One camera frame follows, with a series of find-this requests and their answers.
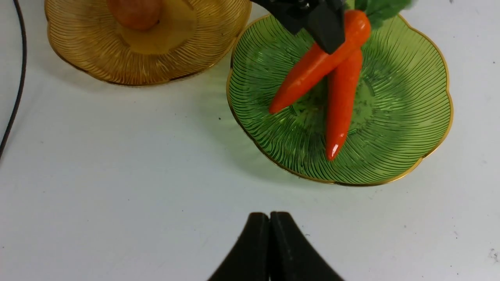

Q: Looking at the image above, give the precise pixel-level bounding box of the amber glass plate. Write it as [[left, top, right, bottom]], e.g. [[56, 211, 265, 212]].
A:
[[45, 0, 252, 87]]

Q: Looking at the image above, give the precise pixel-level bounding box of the orange carrot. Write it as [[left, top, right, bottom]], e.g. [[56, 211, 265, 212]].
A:
[[325, 49, 363, 161], [269, 0, 413, 114]]

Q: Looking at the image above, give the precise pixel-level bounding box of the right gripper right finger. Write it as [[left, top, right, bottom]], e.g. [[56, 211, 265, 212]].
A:
[[270, 212, 343, 281]]

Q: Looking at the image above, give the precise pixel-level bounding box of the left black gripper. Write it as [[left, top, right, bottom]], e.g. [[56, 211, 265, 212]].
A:
[[252, 0, 345, 54]]

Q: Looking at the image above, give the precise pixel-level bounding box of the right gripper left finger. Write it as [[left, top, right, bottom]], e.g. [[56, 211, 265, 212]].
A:
[[209, 212, 270, 281]]

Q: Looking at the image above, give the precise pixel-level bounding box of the brown potato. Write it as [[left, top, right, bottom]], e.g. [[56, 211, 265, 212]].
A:
[[106, 0, 164, 31]]

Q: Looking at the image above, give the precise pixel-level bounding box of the black cable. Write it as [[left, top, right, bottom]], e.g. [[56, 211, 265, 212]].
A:
[[0, 0, 27, 158]]

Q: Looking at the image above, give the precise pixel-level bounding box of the green glass plate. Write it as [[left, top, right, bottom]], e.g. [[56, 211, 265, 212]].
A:
[[227, 15, 453, 186]]

